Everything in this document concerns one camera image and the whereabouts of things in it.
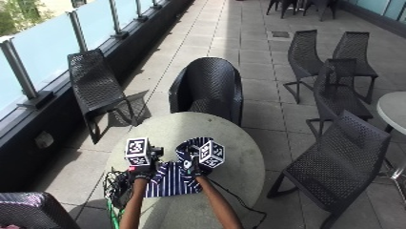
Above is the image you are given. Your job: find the person's left hand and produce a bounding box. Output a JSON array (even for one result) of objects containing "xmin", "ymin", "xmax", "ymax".
[{"xmin": 126, "ymin": 145, "xmax": 164, "ymax": 182}]

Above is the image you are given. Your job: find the person's right hand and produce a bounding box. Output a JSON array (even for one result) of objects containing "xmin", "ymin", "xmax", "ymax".
[{"xmin": 184, "ymin": 144, "xmax": 212, "ymax": 177}]

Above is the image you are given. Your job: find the navy white striped shirt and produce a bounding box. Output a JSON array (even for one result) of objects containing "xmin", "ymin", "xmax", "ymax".
[{"xmin": 143, "ymin": 136, "xmax": 215, "ymax": 198}]

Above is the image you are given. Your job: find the white marker cube right glove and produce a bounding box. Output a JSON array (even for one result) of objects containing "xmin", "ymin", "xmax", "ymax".
[{"xmin": 196, "ymin": 139, "xmax": 227, "ymax": 169}]

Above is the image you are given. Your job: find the white marker cube glove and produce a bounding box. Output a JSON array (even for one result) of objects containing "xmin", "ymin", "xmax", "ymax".
[
  {"xmin": 123, "ymin": 136, "xmax": 152, "ymax": 167},
  {"xmin": 196, "ymin": 139, "xmax": 227, "ymax": 169}
]

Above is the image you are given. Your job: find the white marker cube left glove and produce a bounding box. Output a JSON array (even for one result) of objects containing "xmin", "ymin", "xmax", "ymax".
[{"xmin": 123, "ymin": 136, "xmax": 152, "ymax": 167}]

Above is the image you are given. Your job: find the round grey table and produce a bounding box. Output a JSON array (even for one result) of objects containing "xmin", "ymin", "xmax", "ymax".
[{"xmin": 102, "ymin": 111, "xmax": 266, "ymax": 229}]

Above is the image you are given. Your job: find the black woven tub armchair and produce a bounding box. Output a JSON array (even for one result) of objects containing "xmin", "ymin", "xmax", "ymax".
[{"xmin": 167, "ymin": 56, "xmax": 244, "ymax": 127}]

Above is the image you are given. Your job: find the black perforated lounge chair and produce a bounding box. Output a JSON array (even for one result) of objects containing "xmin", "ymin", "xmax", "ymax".
[{"xmin": 66, "ymin": 48, "xmax": 148, "ymax": 145}]

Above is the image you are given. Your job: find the black perforated side chair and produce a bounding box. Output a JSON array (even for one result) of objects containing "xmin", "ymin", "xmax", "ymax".
[
  {"xmin": 331, "ymin": 31, "xmax": 379, "ymax": 105},
  {"xmin": 266, "ymin": 110, "xmax": 392, "ymax": 229},
  {"xmin": 282, "ymin": 29, "xmax": 324, "ymax": 105},
  {"xmin": 304, "ymin": 57, "xmax": 373, "ymax": 138}
]

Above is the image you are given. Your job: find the glass balcony railing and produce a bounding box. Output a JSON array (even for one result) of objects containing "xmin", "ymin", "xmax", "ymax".
[{"xmin": 0, "ymin": 0, "xmax": 187, "ymax": 122}]

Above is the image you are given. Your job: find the round white table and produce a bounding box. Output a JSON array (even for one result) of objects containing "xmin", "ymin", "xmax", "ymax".
[{"xmin": 375, "ymin": 91, "xmax": 406, "ymax": 135}]

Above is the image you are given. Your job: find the group of black chairs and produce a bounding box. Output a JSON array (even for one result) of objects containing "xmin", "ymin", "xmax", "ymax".
[{"xmin": 264, "ymin": 0, "xmax": 339, "ymax": 23}]

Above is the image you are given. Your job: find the black cable bundle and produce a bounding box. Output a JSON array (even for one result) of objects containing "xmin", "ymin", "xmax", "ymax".
[{"xmin": 101, "ymin": 168, "xmax": 134, "ymax": 211}]

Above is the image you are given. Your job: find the green cable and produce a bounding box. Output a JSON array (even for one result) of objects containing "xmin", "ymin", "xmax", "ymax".
[{"xmin": 105, "ymin": 198, "xmax": 122, "ymax": 229}]

